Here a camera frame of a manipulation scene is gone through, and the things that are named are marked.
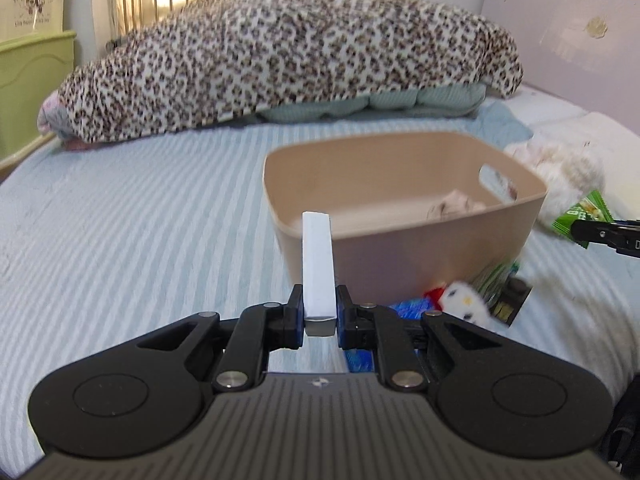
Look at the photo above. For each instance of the white rectangular box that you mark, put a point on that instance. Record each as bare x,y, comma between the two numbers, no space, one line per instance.
319,297

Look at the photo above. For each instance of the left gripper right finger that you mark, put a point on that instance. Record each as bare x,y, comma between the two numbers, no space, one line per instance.
392,340

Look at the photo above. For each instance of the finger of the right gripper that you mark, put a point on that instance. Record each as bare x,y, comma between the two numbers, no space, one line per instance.
622,235

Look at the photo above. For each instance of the green plastic storage box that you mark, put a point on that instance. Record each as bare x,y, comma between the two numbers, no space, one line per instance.
32,67

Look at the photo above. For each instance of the white red plush doll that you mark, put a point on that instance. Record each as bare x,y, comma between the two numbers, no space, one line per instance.
461,300

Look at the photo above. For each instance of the dark herb snack bag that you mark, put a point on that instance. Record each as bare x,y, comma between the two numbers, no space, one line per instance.
491,281

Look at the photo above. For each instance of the blue tissue pack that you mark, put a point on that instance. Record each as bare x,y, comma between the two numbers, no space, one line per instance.
359,361

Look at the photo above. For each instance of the beige cloth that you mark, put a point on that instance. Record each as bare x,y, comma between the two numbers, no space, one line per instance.
455,204

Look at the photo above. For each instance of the beige plastic storage bin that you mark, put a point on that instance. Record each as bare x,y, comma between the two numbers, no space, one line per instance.
377,190

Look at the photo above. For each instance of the leopard print blanket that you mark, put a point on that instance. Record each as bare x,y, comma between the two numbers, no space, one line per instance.
216,60

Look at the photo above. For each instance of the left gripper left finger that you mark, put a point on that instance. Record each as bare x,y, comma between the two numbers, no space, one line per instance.
249,339

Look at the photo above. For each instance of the green snack packet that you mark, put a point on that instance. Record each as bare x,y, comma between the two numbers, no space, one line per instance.
590,208

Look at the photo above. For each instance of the dark brown small box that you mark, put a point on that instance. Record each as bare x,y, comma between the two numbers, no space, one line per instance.
510,300

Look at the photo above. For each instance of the white fluffy plush toy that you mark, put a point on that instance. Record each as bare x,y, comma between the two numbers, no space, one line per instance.
569,171

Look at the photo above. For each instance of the pink headboard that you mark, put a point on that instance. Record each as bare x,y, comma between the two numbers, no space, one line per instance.
583,51

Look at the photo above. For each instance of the white cartoon pillow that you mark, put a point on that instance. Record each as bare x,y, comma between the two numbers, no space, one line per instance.
558,120

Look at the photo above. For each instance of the teal checkered quilt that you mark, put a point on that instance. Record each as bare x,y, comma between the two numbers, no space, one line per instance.
456,100

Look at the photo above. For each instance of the striped blue bed sheet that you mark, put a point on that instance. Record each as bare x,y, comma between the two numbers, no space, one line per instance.
101,246

